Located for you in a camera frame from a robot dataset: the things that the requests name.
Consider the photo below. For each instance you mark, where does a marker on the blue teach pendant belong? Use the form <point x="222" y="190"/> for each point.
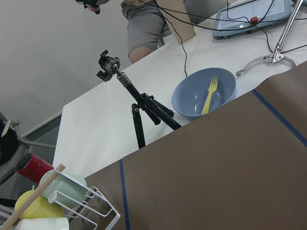
<point x="250" y="15"/>

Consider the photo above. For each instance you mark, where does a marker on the blue plastic bowl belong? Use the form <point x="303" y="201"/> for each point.
<point x="189" y="96"/>

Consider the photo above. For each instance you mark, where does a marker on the red cylinder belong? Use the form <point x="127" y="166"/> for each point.
<point x="32" y="167"/>

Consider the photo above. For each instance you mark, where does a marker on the metal pole clamp stand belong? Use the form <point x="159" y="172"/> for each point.
<point x="277" y="55"/>

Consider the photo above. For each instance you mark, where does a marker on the yellow plastic fork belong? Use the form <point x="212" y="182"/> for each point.
<point x="212" y="88"/>

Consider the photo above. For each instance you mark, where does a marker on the black camera tripod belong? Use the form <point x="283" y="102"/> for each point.
<point x="156" y="111"/>

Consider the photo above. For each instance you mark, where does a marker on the white cup rack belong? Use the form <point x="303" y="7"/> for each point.
<point x="63" y="196"/>

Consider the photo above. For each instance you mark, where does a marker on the seated person black shirt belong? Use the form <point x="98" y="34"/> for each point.
<point x="146" y="23"/>

